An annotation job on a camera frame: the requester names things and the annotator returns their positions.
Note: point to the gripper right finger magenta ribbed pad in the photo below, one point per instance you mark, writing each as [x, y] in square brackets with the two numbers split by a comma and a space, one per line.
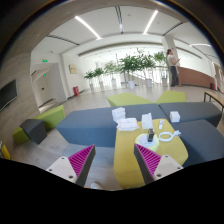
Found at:
[154, 166]

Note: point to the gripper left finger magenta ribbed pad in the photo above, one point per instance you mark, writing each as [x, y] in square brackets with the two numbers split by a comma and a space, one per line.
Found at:
[74, 168]

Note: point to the black charger plug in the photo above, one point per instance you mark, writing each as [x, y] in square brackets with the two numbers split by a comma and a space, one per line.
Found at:
[150, 134]

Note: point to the yellow-green table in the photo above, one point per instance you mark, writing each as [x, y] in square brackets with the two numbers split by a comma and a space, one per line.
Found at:
[126, 167]

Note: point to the grey sofa left section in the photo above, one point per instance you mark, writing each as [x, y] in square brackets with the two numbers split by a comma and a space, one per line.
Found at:
[96, 126]

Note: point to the grey sofa section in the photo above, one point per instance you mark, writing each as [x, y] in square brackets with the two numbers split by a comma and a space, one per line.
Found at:
[198, 126]
[96, 126]

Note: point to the white upright pouch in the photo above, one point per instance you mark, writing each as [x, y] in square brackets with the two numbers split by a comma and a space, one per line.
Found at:
[146, 121]

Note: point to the small white stick device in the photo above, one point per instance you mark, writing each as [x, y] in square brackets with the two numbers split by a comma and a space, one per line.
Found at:
[161, 124]

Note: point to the white patterned tissue pack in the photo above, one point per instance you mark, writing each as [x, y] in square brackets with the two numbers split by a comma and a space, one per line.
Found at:
[128, 124]

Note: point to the white cube box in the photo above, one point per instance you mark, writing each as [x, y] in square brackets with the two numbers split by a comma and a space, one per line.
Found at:
[174, 116]

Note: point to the green bench left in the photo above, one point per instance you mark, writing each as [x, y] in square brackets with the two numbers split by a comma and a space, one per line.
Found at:
[51, 119]

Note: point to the stacked white boxes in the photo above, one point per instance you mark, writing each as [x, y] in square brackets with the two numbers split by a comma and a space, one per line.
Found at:
[118, 113]

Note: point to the dark grey ottoman left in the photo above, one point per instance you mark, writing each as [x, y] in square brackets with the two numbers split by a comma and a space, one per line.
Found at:
[35, 130]

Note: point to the grey sofa right section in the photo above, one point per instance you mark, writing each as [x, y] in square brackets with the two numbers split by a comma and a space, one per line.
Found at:
[198, 126]

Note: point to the green ottoman far centre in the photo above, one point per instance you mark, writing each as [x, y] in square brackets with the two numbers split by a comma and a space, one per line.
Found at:
[125, 99]

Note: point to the green ottoman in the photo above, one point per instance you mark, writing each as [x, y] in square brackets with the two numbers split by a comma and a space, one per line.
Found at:
[171, 97]
[125, 99]

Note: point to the green ottoman far right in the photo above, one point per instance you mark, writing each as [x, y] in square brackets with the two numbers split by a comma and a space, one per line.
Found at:
[171, 97]

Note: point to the red fire extinguisher box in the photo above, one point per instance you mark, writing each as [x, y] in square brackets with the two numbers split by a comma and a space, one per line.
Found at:
[76, 91]

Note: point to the potted plant far left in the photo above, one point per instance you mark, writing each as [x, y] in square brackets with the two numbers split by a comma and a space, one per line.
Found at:
[90, 75]

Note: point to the potted plant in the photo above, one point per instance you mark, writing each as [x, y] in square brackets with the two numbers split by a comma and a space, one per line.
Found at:
[98, 73]
[129, 65]
[146, 64]
[90, 75]

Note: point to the wooden bench right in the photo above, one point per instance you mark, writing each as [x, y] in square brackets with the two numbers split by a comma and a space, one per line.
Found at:
[214, 97]

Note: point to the wooden reception counter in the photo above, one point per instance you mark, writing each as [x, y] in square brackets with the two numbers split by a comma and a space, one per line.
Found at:
[192, 77]

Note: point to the potted plant centre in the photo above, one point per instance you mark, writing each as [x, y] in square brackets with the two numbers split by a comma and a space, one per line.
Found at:
[129, 65]

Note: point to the potted plant right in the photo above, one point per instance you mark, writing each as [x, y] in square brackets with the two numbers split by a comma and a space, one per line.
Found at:
[146, 64]

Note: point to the standing person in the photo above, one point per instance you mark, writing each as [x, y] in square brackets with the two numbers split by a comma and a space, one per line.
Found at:
[173, 68]

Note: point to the framed picture on wall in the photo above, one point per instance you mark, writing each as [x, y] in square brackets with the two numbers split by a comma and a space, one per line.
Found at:
[73, 69]

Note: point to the wall mounted black television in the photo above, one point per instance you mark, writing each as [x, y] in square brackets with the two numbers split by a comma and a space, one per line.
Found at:
[8, 93]

